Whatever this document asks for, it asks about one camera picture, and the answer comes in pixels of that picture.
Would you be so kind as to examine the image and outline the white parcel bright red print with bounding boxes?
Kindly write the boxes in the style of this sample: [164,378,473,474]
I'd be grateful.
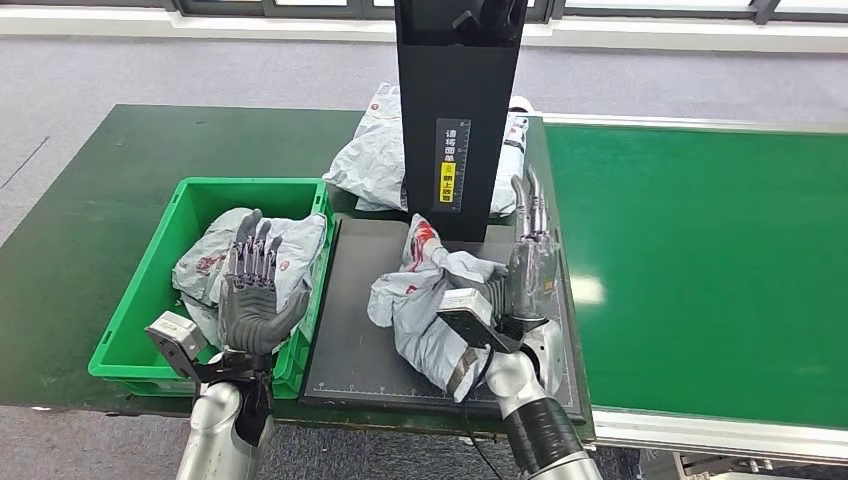
[367,213,511,404]

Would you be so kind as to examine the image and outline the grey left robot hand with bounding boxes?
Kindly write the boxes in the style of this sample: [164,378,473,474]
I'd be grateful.
[218,208,313,356]

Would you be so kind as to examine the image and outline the green conveyor belt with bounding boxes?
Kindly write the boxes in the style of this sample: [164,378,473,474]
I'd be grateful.
[541,112,848,480]

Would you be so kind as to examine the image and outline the grey parcel dark red print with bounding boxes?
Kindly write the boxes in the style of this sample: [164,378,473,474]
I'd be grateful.
[172,208,329,356]

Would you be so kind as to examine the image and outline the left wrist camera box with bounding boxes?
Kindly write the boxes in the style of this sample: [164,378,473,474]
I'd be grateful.
[144,311,230,386]

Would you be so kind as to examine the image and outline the green plastic crate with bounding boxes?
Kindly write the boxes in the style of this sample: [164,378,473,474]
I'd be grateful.
[87,177,338,400]

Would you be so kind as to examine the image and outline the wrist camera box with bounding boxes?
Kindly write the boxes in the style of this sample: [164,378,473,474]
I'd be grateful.
[435,286,525,356]
[144,311,230,386]

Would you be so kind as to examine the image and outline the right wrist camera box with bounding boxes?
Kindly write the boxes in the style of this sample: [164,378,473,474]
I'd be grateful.
[435,286,525,356]

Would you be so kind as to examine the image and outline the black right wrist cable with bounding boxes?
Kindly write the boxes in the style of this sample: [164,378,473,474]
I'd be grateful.
[461,351,506,480]

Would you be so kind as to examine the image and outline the black inbound scanner machine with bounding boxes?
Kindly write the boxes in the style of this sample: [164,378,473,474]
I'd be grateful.
[301,0,591,425]

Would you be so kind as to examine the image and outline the white window sill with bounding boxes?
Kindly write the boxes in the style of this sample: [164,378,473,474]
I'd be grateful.
[0,6,848,54]

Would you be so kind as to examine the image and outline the white parcel black label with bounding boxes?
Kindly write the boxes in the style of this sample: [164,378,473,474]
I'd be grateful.
[490,95,531,219]

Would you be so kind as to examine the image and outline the grey parcel red dot logo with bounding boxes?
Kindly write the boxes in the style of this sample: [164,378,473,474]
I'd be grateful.
[322,82,409,213]

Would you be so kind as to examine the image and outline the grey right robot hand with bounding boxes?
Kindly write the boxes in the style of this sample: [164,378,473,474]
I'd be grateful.
[483,165,562,325]

